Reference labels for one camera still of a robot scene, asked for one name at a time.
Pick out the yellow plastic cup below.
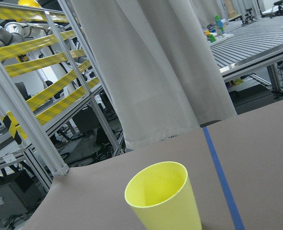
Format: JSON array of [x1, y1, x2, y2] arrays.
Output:
[[124, 161, 202, 230]]

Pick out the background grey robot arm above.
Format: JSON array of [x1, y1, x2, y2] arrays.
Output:
[[0, 22, 52, 47]]

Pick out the white curtain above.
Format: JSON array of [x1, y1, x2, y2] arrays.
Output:
[[72, 0, 236, 150]]

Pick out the colourful toy blocks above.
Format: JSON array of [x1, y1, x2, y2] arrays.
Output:
[[204, 15, 227, 43]]

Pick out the roller conveyor table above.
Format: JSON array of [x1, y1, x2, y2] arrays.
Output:
[[211, 16, 283, 82]]

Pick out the blue tape line on table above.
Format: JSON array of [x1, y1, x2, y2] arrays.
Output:
[[202, 127, 245, 230]]

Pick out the yellow black barrier tapes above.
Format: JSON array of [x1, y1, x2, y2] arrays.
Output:
[[0, 3, 101, 126]]

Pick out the yellow hard hat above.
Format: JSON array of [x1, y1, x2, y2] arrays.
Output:
[[18, 0, 41, 8]]

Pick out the aluminium frame post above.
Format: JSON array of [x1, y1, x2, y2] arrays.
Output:
[[0, 62, 70, 176]]

